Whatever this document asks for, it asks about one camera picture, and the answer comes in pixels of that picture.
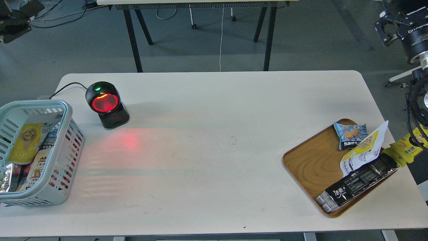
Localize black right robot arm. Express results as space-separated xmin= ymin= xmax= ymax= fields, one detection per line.
xmin=374 ymin=6 xmax=428 ymax=147

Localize yellow white snack pouch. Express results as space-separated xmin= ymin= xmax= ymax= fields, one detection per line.
xmin=340 ymin=120 xmax=389 ymax=177

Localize yellow cartoon snack packet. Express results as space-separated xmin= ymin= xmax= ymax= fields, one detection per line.
xmin=383 ymin=128 xmax=427 ymax=167

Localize black scanner cable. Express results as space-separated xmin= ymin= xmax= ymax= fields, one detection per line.
xmin=49 ymin=82 xmax=87 ymax=99

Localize light blue plastic basket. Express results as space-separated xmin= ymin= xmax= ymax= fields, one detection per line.
xmin=1 ymin=100 xmax=85 ymax=206

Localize black leg background table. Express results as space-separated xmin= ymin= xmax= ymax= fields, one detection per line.
xmin=97 ymin=0 xmax=291 ymax=73

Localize white hanging cable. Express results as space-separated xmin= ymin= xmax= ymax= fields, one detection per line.
xmin=219 ymin=7 xmax=224 ymax=72

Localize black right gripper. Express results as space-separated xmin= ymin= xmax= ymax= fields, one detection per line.
xmin=374 ymin=10 xmax=428 ymax=64

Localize black barcode scanner red window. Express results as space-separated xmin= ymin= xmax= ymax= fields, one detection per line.
xmin=85 ymin=81 xmax=130 ymax=130

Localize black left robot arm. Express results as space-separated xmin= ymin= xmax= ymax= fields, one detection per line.
xmin=0 ymin=0 xmax=45 ymax=43

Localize yellow green snack pouch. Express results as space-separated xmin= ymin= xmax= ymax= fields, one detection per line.
xmin=6 ymin=112 xmax=63 ymax=165

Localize blue biscuit snack packet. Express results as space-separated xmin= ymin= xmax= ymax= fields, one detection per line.
xmin=333 ymin=123 xmax=368 ymax=151

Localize black floor cables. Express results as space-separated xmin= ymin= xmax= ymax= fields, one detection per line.
xmin=30 ymin=0 xmax=101 ymax=29

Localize long black snack package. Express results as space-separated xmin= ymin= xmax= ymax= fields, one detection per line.
xmin=316 ymin=153 xmax=399 ymax=213

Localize snack packs inside basket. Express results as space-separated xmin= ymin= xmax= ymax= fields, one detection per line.
xmin=1 ymin=128 xmax=58 ymax=192

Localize wooden tray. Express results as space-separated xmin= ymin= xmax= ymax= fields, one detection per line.
xmin=283 ymin=125 xmax=396 ymax=218

